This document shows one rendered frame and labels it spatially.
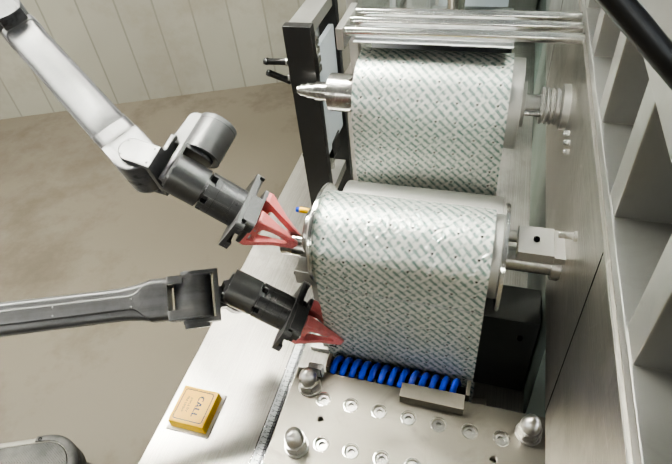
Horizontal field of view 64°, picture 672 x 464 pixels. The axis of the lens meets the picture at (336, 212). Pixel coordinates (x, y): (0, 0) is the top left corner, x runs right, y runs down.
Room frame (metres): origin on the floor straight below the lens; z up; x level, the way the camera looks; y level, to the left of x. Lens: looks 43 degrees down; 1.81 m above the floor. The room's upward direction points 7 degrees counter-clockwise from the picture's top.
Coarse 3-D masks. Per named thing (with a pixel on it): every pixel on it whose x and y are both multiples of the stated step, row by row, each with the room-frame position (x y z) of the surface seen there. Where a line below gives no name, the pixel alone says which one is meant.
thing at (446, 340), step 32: (320, 288) 0.50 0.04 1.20; (352, 320) 0.49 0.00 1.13; (384, 320) 0.47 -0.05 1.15; (416, 320) 0.45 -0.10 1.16; (448, 320) 0.44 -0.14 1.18; (480, 320) 0.42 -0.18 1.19; (352, 352) 0.49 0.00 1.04; (384, 352) 0.47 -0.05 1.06; (416, 352) 0.45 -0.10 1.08; (448, 352) 0.44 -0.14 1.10
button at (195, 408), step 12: (180, 396) 0.52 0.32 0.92; (192, 396) 0.52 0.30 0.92; (204, 396) 0.51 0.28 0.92; (216, 396) 0.51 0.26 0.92; (180, 408) 0.49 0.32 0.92; (192, 408) 0.49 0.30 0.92; (204, 408) 0.49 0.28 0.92; (216, 408) 0.50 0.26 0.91; (168, 420) 0.48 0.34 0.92; (180, 420) 0.47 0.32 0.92; (192, 420) 0.47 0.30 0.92; (204, 420) 0.47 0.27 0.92; (204, 432) 0.45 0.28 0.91
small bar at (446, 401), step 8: (408, 384) 0.42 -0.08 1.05; (400, 392) 0.41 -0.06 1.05; (408, 392) 0.40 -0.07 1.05; (416, 392) 0.40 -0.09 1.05; (424, 392) 0.40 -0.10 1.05; (432, 392) 0.40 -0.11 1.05; (440, 392) 0.40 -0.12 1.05; (448, 392) 0.40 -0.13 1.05; (400, 400) 0.40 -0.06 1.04; (408, 400) 0.40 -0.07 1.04; (416, 400) 0.39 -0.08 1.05; (424, 400) 0.39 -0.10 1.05; (432, 400) 0.39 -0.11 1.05; (440, 400) 0.39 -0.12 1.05; (448, 400) 0.38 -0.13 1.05; (456, 400) 0.38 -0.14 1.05; (464, 400) 0.38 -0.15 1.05; (432, 408) 0.38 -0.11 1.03; (440, 408) 0.38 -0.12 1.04; (448, 408) 0.38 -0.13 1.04; (456, 408) 0.37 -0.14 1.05
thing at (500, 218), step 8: (312, 208) 0.56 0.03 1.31; (496, 216) 0.50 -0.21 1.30; (504, 216) 0.50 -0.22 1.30; (496, 224) 0.48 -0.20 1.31; (504, 224) 0.48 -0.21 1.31; (496, 232) 0.47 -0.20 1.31; (504, 232) 0.47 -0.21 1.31; (496, 240) 0.46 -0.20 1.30; (496, 248) 0.45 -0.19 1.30; (496, 256) 0.44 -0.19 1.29; (496, 264) 0.43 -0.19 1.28; (496, 272) 0.43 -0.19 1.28; (496, 280) 0.42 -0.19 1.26; (488, 288) 0.43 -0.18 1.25; (496, 288) 0.42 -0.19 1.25; (488, 296) 0.43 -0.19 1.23
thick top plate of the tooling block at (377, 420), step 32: (352, 384) 0.44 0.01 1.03; (384, 384) 0.43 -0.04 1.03; (288, 416) 0.40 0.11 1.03; (320, 416) 0.39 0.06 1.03; (352, 416) 0.39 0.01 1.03; (384, 416) 0.38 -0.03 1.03; (416, 416) 0.37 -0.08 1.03; (448, 416) 0.37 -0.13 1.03; (480, 416) 0.36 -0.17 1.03; (512, 416) 0.36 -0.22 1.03; (320, 448) 0.35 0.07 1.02; (352, 448) 0.34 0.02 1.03; (384, 448) 0.33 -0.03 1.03; (416, 448) 0.33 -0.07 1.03; (448, 448) 0.32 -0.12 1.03; (480, 448) 0.32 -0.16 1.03; (512, 448) 0.31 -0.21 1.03; (544, 448) 0.31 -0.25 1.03
